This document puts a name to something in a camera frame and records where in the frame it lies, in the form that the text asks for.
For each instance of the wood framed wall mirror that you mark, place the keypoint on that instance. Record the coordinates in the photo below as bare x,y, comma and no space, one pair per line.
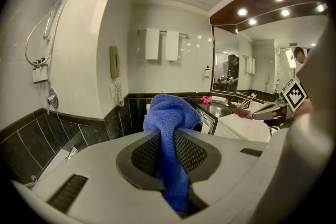
262,60

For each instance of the white shower pump bottle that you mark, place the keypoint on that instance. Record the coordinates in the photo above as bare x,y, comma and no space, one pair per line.
36,74
41,73
46,72

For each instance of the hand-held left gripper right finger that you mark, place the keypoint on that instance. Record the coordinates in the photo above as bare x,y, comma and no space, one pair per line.
231,154

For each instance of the chrome toilet paper holder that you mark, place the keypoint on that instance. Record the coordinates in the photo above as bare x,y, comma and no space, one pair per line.
207,120

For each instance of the clear amenity tray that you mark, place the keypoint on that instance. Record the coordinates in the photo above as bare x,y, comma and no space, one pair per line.
219,99

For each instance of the pink cloth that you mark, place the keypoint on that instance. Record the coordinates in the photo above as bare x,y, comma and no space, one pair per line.
206,100

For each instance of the white hanging towel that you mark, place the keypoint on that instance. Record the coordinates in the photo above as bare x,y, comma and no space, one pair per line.
172,46
152,43

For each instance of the blue cloth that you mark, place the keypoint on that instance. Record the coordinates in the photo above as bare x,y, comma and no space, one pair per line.
170,118

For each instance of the white wall switch plate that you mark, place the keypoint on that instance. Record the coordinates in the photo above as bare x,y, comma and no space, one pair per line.
161,91

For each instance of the person's right hand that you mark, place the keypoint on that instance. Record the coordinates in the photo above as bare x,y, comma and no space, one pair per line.
281,112

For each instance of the person's right forearm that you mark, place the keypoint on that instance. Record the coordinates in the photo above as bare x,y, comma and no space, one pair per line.
305,108

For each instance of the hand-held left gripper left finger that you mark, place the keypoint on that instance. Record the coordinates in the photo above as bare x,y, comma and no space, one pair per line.
92,178

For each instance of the beige wall telephone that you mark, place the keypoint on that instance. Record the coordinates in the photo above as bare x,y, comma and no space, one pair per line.
114,63

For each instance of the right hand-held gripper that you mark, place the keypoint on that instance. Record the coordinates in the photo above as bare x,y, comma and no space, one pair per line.
295,94

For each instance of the purple cloth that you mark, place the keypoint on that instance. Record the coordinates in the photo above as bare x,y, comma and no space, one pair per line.
249,117

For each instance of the white bathtub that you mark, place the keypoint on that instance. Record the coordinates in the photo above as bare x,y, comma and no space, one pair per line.
56,162

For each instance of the chrome handheld shower head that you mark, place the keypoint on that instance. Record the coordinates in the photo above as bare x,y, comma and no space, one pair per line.
50,23

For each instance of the chrome bathtub faucet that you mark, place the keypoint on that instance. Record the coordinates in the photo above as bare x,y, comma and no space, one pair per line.
71,153

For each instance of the chrome shower valve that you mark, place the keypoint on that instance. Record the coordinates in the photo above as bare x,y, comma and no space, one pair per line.
52,98

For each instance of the white soap dispenser bottle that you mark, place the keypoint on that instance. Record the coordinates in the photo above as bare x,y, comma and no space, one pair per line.
207,72

